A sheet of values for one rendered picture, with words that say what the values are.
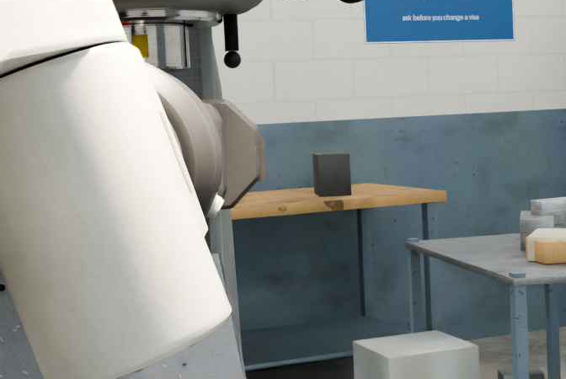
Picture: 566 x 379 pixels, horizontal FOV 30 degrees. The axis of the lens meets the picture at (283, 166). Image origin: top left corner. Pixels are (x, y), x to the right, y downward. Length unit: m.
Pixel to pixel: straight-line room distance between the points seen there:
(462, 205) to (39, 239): 5.31
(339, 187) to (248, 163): 4.01
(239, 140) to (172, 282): 0.20
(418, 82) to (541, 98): 0.77
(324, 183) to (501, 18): 1.69
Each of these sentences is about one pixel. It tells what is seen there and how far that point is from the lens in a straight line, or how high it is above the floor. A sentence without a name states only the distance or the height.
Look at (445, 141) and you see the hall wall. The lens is 5.54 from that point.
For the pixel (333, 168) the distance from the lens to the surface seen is 4.52.
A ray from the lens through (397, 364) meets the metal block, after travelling 0.62.
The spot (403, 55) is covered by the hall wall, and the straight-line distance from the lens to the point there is 5.44.
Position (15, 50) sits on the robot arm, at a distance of 0.30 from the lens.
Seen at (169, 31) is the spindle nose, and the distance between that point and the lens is 0.56.
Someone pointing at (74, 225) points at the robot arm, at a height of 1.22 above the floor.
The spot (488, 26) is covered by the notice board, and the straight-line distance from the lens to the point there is 5.71.
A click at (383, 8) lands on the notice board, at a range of 5.40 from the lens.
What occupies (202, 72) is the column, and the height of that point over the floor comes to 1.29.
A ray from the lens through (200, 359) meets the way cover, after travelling 0.95.
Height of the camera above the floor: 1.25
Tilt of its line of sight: 3 degrees down
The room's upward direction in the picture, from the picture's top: 3 degrees counter-clockwise
